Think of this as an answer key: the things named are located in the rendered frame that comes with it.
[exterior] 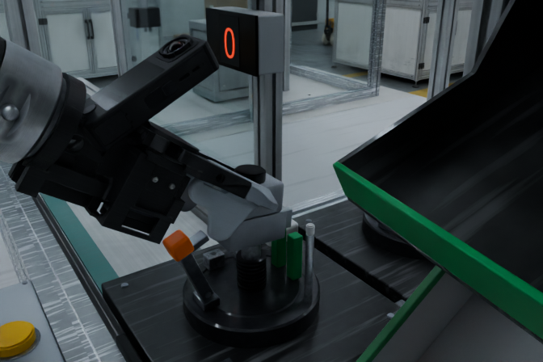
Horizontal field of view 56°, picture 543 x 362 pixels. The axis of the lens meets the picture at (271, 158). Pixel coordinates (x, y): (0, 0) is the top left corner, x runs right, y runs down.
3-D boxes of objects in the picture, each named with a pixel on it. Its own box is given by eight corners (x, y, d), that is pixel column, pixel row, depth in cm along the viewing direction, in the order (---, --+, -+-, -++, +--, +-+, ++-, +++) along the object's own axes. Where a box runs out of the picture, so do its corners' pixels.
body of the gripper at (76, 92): (133, 212, 46) (-1, 164, 39) (178, 128, 46) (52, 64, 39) (168, 248, 40) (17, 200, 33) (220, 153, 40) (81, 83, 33)
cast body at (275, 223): (229, 254, 46) (233, 183, 44) (206, 233, 50) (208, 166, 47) (301, 233, 51) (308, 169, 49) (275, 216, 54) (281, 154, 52)
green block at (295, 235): (292, 281, 53) (293, 239, 51) (286, 275, 54) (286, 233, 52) (301, 277, 53) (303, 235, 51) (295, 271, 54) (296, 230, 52)
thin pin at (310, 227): (307, 305, 49) (309, 227, 46) (302, 300, 50) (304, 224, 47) (313, 301, 49) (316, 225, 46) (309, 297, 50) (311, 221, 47)
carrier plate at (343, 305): (204, 462, 38) (202, 441, 37) (103, 297, 56) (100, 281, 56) (418, 335, 51) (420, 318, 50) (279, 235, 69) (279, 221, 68)
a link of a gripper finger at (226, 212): (251, 250, 47) (164, 214, 43) (281, 195, 47) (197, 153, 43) (264, 264, 45) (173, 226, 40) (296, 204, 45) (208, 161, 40)
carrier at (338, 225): (427, 330, 52) (444, 220, 47) (288, 232, 70) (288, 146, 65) (553, 256, 64) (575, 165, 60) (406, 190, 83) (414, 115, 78)
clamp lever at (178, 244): (202, 305, 48) (169, 250, 44) (192, 295, 49) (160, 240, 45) (233, 282, 49) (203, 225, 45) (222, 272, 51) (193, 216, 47)
